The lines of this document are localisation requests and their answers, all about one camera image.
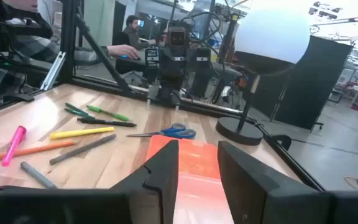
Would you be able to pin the person's hand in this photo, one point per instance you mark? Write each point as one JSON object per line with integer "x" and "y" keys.
{"x": 124, "y": 50}

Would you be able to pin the pink highlighter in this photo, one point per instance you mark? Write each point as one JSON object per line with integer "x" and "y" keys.
{"x": 14, "y": 144}

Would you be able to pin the person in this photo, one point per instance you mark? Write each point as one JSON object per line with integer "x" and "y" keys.
{"x": 36, "y": 49}
{"x": 134, "y": 35}

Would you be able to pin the black partition panel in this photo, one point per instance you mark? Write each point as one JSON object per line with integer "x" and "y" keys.
{"x": 315, "y": 87}

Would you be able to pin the orange pencil blue eraser cap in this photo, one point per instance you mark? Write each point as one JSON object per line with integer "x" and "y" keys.
{"x": 26, "y": 152}

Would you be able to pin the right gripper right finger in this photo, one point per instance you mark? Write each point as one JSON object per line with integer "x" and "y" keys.
{"x": 253, "y": 186}

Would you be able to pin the light grey marker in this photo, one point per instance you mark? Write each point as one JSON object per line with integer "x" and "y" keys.
{"x": 37, "y": 175}

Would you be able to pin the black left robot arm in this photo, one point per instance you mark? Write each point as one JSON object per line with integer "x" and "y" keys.
{"x": 166, "y": 93}

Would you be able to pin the dark grey marker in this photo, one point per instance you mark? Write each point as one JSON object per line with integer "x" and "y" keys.
{"x": 82, "y": 148}

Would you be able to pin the orange plastic tray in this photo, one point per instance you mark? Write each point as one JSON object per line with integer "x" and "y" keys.
{"x": 194, "y": 155}

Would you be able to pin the yellow highlighter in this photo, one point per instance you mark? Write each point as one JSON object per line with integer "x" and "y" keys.
{"x": 79, "y": 132}

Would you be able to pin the light green pen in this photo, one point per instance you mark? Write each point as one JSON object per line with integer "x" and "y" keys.
{"x": 117, "y": 116}

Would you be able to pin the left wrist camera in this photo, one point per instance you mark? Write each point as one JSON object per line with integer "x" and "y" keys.
{"x": 177, "y": 37}

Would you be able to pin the black pen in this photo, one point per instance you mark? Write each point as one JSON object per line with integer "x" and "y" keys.
{"x": 17, "y": 188}
{"x": 104, "y": 122}

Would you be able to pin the computer mouse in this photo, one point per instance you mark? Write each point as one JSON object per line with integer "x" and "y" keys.
{"x": 125, "y": 57}

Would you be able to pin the silver aluminium extrusion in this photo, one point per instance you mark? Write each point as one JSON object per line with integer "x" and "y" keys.
{"x": 53, "y": 71}

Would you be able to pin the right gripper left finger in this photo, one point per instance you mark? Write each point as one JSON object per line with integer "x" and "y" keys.
{"x": 160, "y": 174}

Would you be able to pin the dark green pen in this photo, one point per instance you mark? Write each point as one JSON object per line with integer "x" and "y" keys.
{"x": 79, "y": 114}
{"x": 73, "y": 107}

